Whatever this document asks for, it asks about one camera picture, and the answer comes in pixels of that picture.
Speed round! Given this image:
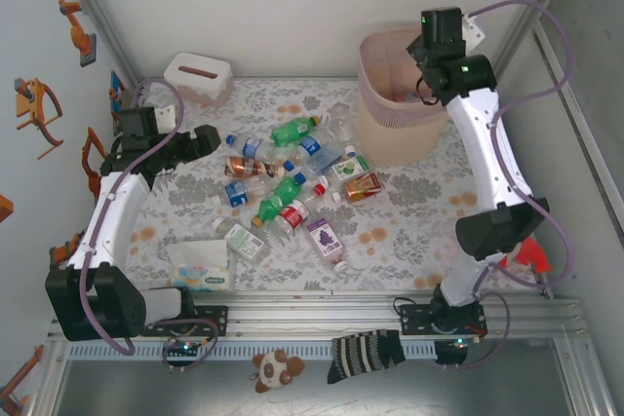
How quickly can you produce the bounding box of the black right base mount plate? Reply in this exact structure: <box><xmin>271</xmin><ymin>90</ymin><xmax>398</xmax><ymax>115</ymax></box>
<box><xmin>394</xmin><ymin>301</ymin><xmax>488</xmax><ymax>338</ymax></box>

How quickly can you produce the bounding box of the left base circuit board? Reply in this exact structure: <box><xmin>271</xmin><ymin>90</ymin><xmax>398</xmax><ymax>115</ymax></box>
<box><xmin>163</xmin><ymin>337</ymin><xmax>204</xmax><ymax>357</ymax></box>

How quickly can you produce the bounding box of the base circuit board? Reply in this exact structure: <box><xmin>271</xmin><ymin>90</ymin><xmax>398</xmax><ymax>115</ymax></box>
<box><xmin>436</xmin><ymin>336</ymin><xmax>482</xmax><ymax>366</ymax></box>
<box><xmin>163</xmin><ymin>337</ymin><xmax>204</xmax><ymax>357</ymax></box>

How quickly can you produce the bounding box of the red toy ball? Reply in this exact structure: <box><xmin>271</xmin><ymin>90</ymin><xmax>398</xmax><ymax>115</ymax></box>
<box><xmin>496</xmin><ymin>235</ymin><xmax>556</xmax><ymax>276</ymax></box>

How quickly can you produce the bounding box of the black striped sock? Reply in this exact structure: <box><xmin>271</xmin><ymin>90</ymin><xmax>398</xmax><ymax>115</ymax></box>
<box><xmin>326</xmin><ymin>329</ymin><xmax>407</xmax><ymax>385</ymax></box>

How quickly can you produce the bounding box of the white slotted cable duct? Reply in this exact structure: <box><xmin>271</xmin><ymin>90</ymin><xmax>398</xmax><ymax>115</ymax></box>
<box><xmin>67</xmin><ymin>341</ymin><xmax>438</xmax><ymax>361</ymax></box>

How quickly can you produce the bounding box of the brown coffee drink bottle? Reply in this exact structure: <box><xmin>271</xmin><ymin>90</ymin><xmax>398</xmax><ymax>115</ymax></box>
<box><xmin>223</xmin><ymin>155</ymin><xmax>287</xmax><ymax>180</ymax></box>

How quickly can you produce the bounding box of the clear crushed plastic bottle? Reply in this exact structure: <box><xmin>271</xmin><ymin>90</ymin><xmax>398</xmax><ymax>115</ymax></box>
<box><xmin>324</xmin><ymin>103</ymin><xmax>357</xmax><ymax>145</ymax></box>

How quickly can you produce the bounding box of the lime label plastic bottle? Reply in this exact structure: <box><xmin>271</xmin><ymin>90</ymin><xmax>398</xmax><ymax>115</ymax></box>
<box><xmin>330</xmin><ymin>144</ymin><xmax>371</xmax><ymax>182</ymax></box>

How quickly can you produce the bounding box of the brown white plush toy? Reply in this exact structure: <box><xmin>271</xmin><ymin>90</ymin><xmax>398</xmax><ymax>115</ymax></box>
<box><xmin>251</xmin><ymin>348</ymin><xmax>307</xmax><ymax>394</ymax></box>

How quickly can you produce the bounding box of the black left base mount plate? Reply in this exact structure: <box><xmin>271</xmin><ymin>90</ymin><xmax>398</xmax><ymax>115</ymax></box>
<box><xmin>140</xmin><ymin>305</ymin><xmax>230</xmax><ymax>338</ymax></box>

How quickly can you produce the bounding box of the red label clear bottle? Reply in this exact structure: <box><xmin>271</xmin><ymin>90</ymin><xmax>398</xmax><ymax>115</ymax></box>
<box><xmin>275</xmin><ymin>191</ymin><xmax>342</xmax><ymax>233</ymax></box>

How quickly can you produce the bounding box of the soft tissue pack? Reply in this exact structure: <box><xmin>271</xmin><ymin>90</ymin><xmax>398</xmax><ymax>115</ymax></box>
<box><xmin>165</xmin><ymin>239</ymin><xmax>239</xmax><ymax>294</ymax></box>

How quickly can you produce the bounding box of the green white label bottle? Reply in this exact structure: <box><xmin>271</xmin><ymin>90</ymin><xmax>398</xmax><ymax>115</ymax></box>
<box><xmin>213</xmin><ymin>217</ymin><xmax>272</xmax><ymax>261</ymax></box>

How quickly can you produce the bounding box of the grey floral table cloth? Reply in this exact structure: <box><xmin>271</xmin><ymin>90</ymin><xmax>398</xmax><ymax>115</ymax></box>
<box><xmin>124</xmin><ymin>77</ymin><xmax>537</xmax><ymax>293</ymax></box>

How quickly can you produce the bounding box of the blue label water bottle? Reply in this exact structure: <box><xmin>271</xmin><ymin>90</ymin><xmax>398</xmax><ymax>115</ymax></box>
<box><xmin>224</xmin><ymin>132</ymin><xmax>284</xmax><ymax>162</ymax></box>
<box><xmin>284</xmin><ymin>132</ymin><xmax>331</xmax><ymax>171</ymax></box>
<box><xmin>210</xmin><ymin>176</ymin><xmax>274</xmax><ymax>208</ymax></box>

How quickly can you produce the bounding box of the right base circuit board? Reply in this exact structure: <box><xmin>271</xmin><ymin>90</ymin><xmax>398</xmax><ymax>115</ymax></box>
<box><xmin>436</xmin><ymin>336</ymin><xmax>482</xmax><ymax>366</ymax></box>

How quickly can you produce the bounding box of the amber tea bottle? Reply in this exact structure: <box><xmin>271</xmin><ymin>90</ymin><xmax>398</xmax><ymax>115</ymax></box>
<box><xmin>340</xmin><ymin>170</ymin><xmax>382</xmax><ymax>204</ymax></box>

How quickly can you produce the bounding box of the green soda bottle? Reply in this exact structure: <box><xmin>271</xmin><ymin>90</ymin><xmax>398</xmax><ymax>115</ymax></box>
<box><xmin>270</xmin><ymin>115</ymin><xmax>323</xmax><ymax>148</ymax></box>
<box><xmin>251</xmin><ymin>175</ymin><xmax>306</xmax><ymax>230</ymax></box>

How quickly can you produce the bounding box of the blue orange wall sticker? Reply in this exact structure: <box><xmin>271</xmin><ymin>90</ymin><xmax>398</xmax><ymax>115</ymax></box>
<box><xmin>107</xmin><ymin>69</ymin><xmax>129</xmax><ymax>137</ymax></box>

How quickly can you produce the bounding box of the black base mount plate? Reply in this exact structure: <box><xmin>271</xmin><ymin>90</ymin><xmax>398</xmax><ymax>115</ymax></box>
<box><xmin>140</xmin><ymin>305</ymin><xmax>230</xmax><ymax>338</ymax></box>
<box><xmin>394</xmin><ymin>301</ymin><xmax>488</xmax><ymax>338</ymax></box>

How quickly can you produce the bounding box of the white tissue box brown slot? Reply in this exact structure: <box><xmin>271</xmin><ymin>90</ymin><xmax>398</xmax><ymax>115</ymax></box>
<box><xmin>163</xmin><ymin>52</ymin><xmax>234</xmax><ymax>106</ymax></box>

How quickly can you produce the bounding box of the aluminium frame rail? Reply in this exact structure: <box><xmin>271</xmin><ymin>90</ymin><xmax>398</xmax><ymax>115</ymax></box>
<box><xmin>46</xmin><ymin>291</ymin><xmax>591</xmax><ymax>342</ymax></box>

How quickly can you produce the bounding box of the pink beige plastic bin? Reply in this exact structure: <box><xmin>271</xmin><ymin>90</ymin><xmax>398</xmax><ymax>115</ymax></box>
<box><xmin>357</xmin><ymin>20</ymin><xmax>452</xmax><ymax>168</ymax></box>

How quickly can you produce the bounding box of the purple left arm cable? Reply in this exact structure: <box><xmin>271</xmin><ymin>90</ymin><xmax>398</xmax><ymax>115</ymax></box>
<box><xmin>80</xmin><ymin>77</ymin><xmax>223</xmax><ymax>374</ymax></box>

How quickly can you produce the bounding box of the purple grape label bottle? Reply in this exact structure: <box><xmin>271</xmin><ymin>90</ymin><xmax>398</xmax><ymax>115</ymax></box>
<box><xmin>305</xmin><ymin>218</ymin><xmax>350</xmax><ymax>273</ymax></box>

